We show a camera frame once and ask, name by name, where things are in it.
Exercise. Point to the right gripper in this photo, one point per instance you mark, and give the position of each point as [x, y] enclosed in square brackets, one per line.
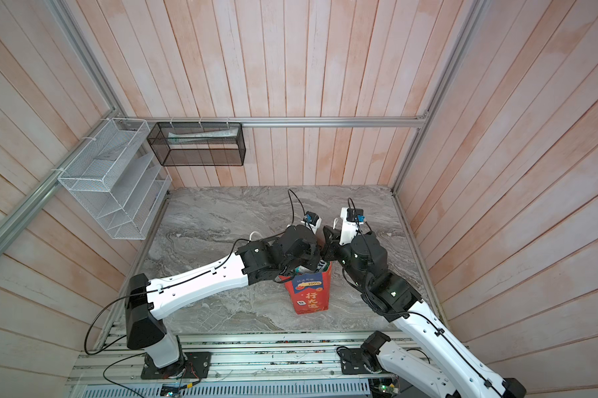
[333, 240]

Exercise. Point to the red paper bag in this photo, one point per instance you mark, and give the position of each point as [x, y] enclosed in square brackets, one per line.
[309, 293]

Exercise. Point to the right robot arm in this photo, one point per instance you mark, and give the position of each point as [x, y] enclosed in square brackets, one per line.
[450, 369]

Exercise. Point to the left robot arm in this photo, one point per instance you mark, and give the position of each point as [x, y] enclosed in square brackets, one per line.
[149, 302]

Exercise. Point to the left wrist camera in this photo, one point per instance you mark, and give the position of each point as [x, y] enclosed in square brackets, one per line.
[312, 221]

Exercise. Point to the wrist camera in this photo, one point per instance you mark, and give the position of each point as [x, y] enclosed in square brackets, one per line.
[312, 221]
[352, 219]

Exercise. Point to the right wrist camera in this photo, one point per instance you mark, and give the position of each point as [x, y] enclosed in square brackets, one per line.
[352, 219]

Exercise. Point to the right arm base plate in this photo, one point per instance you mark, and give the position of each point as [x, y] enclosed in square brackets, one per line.
[356, 361]

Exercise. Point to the aluminium frame rail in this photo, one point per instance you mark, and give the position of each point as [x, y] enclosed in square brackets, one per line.
[301, 122]

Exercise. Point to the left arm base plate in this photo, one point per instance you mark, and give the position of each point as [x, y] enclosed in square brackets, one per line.
[192, 365]

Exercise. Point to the black mesh wall basket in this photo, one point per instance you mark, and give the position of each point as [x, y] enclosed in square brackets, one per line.
[189, 144]

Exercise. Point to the white wire mesh shelf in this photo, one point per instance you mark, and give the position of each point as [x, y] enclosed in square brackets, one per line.
[119, 186]

